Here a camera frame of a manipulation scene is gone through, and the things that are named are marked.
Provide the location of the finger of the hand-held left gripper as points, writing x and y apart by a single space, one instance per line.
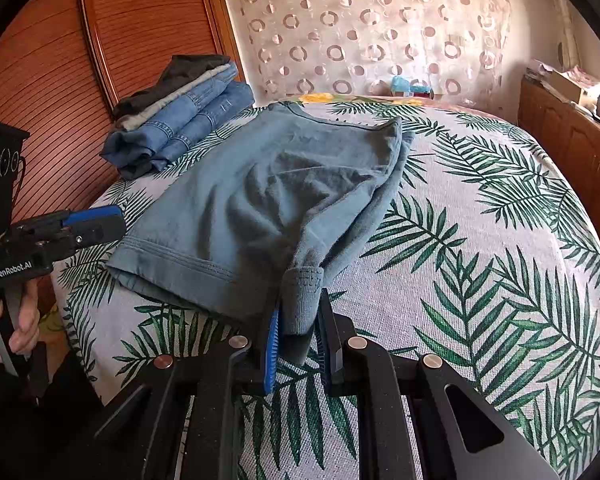
95 216
100 235

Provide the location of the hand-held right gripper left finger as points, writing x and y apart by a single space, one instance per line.
271 350

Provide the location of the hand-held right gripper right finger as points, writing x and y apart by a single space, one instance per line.
326 345

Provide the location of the blue-grey short pants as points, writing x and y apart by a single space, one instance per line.
260 185

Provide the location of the folded grey pants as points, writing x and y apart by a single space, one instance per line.
155 110

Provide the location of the folded black pants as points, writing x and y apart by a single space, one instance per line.
185 72

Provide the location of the person's left hand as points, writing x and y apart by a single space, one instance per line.
27 320

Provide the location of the stack of folded jeans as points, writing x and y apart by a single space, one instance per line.
180 120

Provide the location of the leaf-print bedspread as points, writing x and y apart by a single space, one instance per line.
480 260

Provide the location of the person's dark clothing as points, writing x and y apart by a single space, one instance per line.
30 425

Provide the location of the floral blanket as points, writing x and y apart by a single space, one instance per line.
330 97

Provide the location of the circle-patterned sheer curtain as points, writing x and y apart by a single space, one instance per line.
360 25

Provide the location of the long wooden cabinet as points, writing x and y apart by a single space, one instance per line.
570 135

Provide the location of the pile of papers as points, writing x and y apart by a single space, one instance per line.
537 70

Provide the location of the white window curtain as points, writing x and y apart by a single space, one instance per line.
570 35

